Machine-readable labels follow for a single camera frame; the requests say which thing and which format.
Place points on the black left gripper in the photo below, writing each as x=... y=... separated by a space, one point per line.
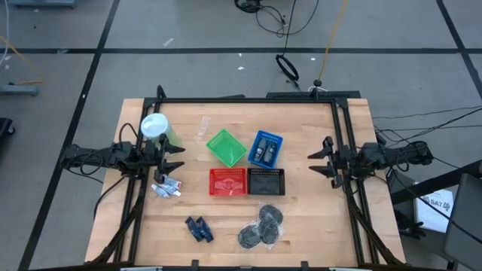
x=160 y=165

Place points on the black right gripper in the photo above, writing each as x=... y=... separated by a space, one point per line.
x=342 y=160

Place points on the white travel toothpaste tube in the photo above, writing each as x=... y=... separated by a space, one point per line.
x=172 y=182
x=160 y=190
x=175 y=193

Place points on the translucent item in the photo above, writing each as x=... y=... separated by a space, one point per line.
x=227 y=184

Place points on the black round item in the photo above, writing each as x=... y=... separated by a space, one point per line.
x=269 y=230
x=248 y=237
x=272 y=212

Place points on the dark blue toiletry packet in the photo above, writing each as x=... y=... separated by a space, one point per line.
x=194 y=227
x=205 y=230

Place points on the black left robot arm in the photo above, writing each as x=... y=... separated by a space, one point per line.
x=94 y=156

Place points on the green disinfecting wipes canister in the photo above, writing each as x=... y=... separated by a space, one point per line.
x=154 y=125

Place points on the clear plastic wrapper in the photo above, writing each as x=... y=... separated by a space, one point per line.
x=203 y=130

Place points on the red plastic basket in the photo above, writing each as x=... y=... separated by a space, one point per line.
x=216 y=172

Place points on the blue plastic basket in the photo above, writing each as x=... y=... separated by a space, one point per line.
x=279 y=140

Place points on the small grey toiletry bottle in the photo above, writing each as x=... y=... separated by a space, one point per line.
x=260 y=148
x=270 y=154

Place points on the green plastic basket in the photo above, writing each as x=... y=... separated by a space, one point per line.
x=226 y=148

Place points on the black plastic basket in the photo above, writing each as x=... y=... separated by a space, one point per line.
x=251 y=172

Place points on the white cardboard box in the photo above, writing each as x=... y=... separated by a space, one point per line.
x=435 y=209

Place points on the grey chair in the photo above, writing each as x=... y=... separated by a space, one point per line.
x=465 y=222

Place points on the black aluminium frame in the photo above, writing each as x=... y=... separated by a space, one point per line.
x=244 y=100

